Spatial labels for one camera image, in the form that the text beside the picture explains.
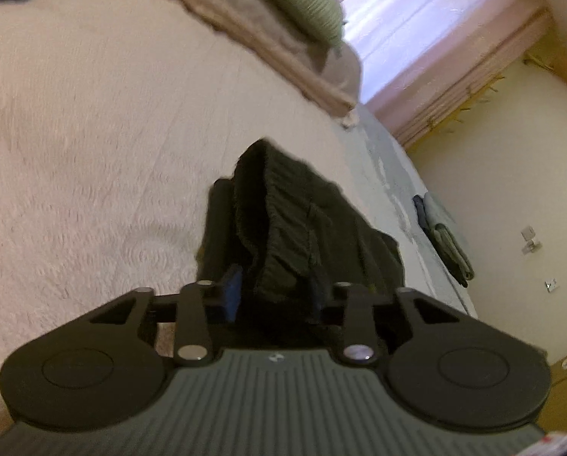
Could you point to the pink bedspread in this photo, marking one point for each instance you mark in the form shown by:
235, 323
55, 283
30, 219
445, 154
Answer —
98, 152

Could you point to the white wall socket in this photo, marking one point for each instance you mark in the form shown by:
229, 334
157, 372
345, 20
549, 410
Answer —
529, 232
551, 285

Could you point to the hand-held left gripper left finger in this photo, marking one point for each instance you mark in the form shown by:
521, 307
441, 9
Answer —
234, 290

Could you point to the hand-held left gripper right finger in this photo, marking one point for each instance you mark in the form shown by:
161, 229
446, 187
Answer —
355, 313

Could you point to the pink curtain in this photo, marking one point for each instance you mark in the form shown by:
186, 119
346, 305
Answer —
421, 33

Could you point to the beige blanket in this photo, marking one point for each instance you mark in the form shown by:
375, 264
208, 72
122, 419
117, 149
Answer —
264, 33

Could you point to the black pants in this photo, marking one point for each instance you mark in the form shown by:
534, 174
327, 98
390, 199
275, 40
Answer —
293, 228

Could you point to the light blue bed sheet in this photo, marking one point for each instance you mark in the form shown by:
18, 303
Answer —
392, 180

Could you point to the folded clothes stack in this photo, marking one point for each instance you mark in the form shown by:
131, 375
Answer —
447, 242

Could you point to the green ribbed pillow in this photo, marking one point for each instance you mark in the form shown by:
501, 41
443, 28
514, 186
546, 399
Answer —
297, 0

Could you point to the white wall plug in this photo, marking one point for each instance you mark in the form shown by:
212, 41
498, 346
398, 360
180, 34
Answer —
533, 247

